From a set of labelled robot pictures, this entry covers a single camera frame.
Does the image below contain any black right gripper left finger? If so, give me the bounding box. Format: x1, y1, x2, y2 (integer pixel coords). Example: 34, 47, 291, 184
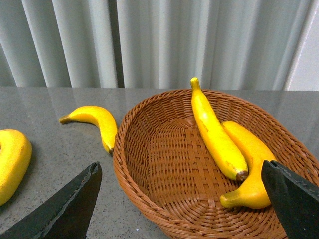
0, 162, 102, 239

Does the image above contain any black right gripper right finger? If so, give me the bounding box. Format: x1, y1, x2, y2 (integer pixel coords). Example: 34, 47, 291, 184
261, 160, 319, 239

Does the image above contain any curved yellow banana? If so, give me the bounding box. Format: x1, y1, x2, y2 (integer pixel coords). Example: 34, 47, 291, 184
59, 105, 118, 155

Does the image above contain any orange-yellow banana in basket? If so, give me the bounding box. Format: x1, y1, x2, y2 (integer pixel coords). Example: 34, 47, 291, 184
220, 121, 276, 209

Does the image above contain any yellow banana at left edge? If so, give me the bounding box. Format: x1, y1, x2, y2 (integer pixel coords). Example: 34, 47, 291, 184
0, 129, 32, 205

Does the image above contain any bright yellow banana in basket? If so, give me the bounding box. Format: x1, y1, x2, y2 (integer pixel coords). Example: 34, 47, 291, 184
190, 77, 248, 182

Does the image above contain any brown wicker basket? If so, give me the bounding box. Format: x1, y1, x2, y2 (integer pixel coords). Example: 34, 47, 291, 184
113, 89, 319, 239

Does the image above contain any grey-white pleated curtain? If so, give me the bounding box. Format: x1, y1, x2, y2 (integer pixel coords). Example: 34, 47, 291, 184
0, 0, 319, 91

